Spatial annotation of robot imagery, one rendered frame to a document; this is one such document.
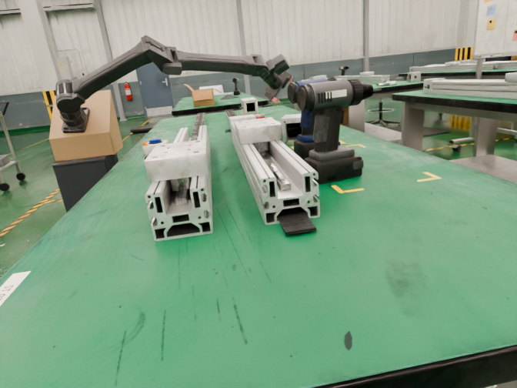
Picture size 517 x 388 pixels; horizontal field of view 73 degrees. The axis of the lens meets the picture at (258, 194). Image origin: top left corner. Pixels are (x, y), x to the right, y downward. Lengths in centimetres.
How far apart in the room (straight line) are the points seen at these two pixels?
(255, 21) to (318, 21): 208
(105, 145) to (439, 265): 130
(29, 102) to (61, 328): 1304
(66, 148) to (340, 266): 129
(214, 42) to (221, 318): 1206
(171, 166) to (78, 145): 94
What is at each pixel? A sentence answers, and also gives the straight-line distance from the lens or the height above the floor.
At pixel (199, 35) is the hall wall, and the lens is 1237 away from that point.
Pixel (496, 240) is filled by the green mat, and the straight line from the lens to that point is 59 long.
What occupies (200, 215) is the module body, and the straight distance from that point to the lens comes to 60.
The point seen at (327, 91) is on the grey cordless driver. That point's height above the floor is 98.
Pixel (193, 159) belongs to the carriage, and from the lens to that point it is 64.
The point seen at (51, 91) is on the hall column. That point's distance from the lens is 766.
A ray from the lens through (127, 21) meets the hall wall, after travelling 1264.
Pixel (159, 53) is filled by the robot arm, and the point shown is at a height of 113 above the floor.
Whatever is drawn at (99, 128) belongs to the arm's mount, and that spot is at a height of 89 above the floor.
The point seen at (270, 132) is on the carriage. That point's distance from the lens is 90.
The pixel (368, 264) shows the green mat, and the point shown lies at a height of 78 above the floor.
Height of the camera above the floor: 103
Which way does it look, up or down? 19 degrees down
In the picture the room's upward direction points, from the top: 6 degrees counter-clockwise
